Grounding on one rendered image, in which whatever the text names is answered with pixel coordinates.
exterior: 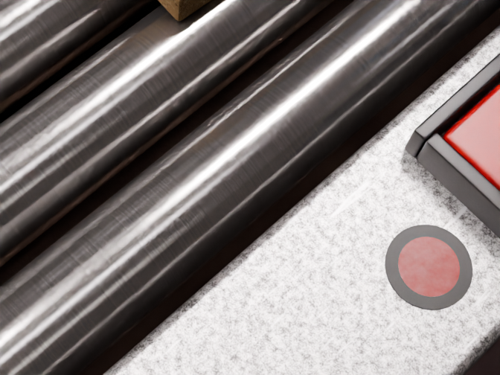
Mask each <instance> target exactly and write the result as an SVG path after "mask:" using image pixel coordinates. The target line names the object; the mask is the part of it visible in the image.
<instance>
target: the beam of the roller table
mask: <svg viewBox="0 0 500 375"><path fill-rule="evenodd" d="M499 53H500V25H499V26H498V27H497V28H496V29H495V30H493V31H492V32H491V33H490V34H489V35H487V36H486V37H485V38H484V39H483V40H482V41H480V42H479V43H478V44H477V45H476V46H475V47H474V48H473V49H472V50H471V51H470V52H468V53H467V54H466V55H465V56H464V57H462V58H461V59H460V60H459V61H458V62H457V63H456V64H454V65H453V67H451V68H450V69H449V70H448V71H447V72H446V73H445V74H443V75H442V76H441V77H440V78H439V79H438V80H436V81H435V82H434V83H433V84H432V85H430V87H428V88H427V90H425V91H424V92H423V93H422V94H421V95H420V96H418V97H417V98H416V99H415V100H414V101H412V102H411V103H410V104H409V105H408V106H407V107H406V108H404V110H403V111H401V112H400V113H399V114H398V115H397V116H396V117H395V118H393V119H392V120H391V121H390V122H389V123H388V124H386V125H385V126H384V127H383V128H382V129H381V130H380V131H379V132H378V133H377V134H376V135H374V136H373V137H372V138H371V139H370V140H368V141H367V142H366V143H365V144H364V145H363V146H361V147H360V148H359V149H358V150H357V151H356V152H355V153H354V154H353V155H352V156H351V157H349V158H348V159H347V160H346V161H345V162H343V163H342V164H341V165H340V166H339V167H338V168H336V169H335V170H334V171H333V172H332V173H331V174H330V175H329V176H328V177H327V178H326V179H324V180H323V181H322V182H321V183H320V184H319V185H317V186H316V187H315V188H314V189H313V190H311V191H310V192H309V193H308V194H307V195H306V196H305V197H304V198H303V199H302V200H301V201H299V202H298V203H297V204H296V205H295V206H294V207H292V208H291V209H290V210H289V211H288V212H286V213H285V214H284V215H283V216H282V217H281V218H280V219H279V220H278V221H277V222H276V223H274V224H273V225H272V226H271V227H270V228H268V229H267V230H266V231H265V232H264V233H263V234H261V235H260V236H259V237H258V238H257V239H256V240H255V241H254V242H253V243H252V244H251V245H250V246H248V247H247V248H246V249H245V250H244V251H242V252H241V253H240V254H239V255H238V256H236V257H235V258H234V259H233V260H232V261H231V262H230V263H229V264H228V265H227V266H226V267H224V268H223V269H222V270H221V271H220V272H219V273H217V274H216V275H215V276H214V277H213V278H211V279H210V280H209V281H208V282H207V283H206V284H205V285H204V286H203V287H202V288H201V289H199V290H198V291H197V292H196V293H195V294H194V295H192V296H191V297H190V298H189V299H188V300H187V301H186V302H184V303H183V305H181V306H180V307H179V308H178V309H177V310H176V311H175V312H173V313H172V314H171V315H170V316H169V317H167V318H166V319H165V320H164V321H163V322H162V323H160V325H159V326H157V328H155V329H154V330H153V331H152V332H151V333H150V334H148V335H147V336H146V337H145V338H144V339H142V340H141V341H140V342H139V343H138V344H137V345H136V346H134V348H133V349H131V350H130V351H129V352H128V353H127V354H126V355H125V356H123V357H122V358H121V359H120V360H119V361H118V362H116V363H115V364H114V365H113V366H112V367H111V368H110V369H109V370H108V371H107V372H106V373H104V374H103V375H465V374H466V373H467V372H468V370H469V369H470V368H471V367H472V366H473V365H474V364H475V363H476V362H477V361H478V360H479V359H480V358H481V357H482V356H483V355H484V354H485V353H486V352H487V351H488V350H489V349H490V348H491V347H492V346H493V345H494V344H495V343H496V342H497V341H498V340H499V339H500V239H499V238H498V237H497V236H496V235H495V234H494V233H493V232H492V231H491V230H490V229H489V228H488V227H487V226H486V225H485V224H484V223H483V222H482V221H481V220H480V219H479V218H478V217H476V216H475V215H474V214H473V213H472V212H471V211H470V210H469V209H468V208H467V207H466V206H465V205H464V204H462V203H461V202H460V201H459V200H458V199H457V198H456V197H455V196H454V195H453V194H452V193H451V192H450V191H448V190H447V189H446V188H445V187H444V186H443V185H442V184H441V183H440V182H439V181H438V180H437V179H436V178H435V177H434V176H433V175H432V174H431V173H430V172H429V171H428V170H427V169H426V168H425V167H423V166H422V165H421V164H420V163H419V162H418V161H417V157H413V156H412V155H411V154H409V153H408V152H407V151H406V149H405V146H406V144H407V142H408V140H409V139H410V137H411V135H412V133H413V131H414V129H415V128H416V127H418V126H419V125H420V124H421V123H422V122H423V121H424V120H425V119H427V117H428V116H430V115H431V114H432V113H433V112H434V111H435V110H436V109H437V108H439V107H440V106H441V105H442V104H443V103H444V102H446V101H447V100H448V99H449V98H450V97H451V96H452V95H453V94H454V93H456V91H457V90H459V89H460V88H461V87H462V86H463V85H464V84H465V83H467V82H468V81H469V80H470V79H471V78H472V77H473V76H475V75H476V74H477V73H478V72H479V71H480V70H481V69H482V68H483V67H484V66H485V65H486V64H488V63H489V62H490V61H491V60H492V59H493V58H494V57H496V56H497V55H498V54H499ZM415 225H436V226H438V227H441V228H444V229H446V230H447V231H450V232H451V233H453V234H454V235H455V236H456V237H457V238H458V239H459V240H460V241H461V242H462V243H463V244H464V245H465V247H466V249H467V251H468V252H469V255H470V258H471V260H472V268H473V270H472V282H471V285H470V287H469V289H468V291H467V293H466V294H465V296H464V297H463V298H462V299H461V300H460V301H459V302H457V303H456V304H454V305H452V306H450V307H448V308H445V309H442V310H423V309H421V308H418V307H414V306H412V305H410V304H409V303H407V302H405V301H404V300H403V299H402V298H401V297H400V296H399V295H398V294H397V293H396V292H395V291H394V290H393V288H392V287H391V285H390V283H389V282H388V278H387V275H386V273H385V255H386V252H387V249H388V247H389V245H390V243H391V241H392V240H393V239H394V238H395V237H396V236H397V235H398V234H399V233H400V232H401V231H403V230H405V229H407V228H409V227H411V226H415Z"/></svg>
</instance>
